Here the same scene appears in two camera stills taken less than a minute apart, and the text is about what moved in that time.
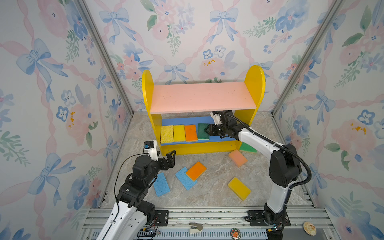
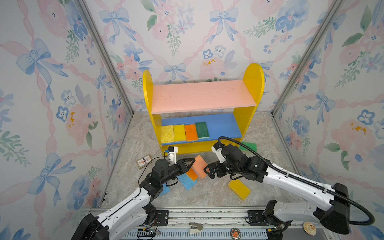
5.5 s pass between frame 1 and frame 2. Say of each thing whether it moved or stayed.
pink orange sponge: moved
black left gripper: moved
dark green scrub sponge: stayed
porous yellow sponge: stayed
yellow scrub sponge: stayed
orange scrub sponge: stayed
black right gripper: moved
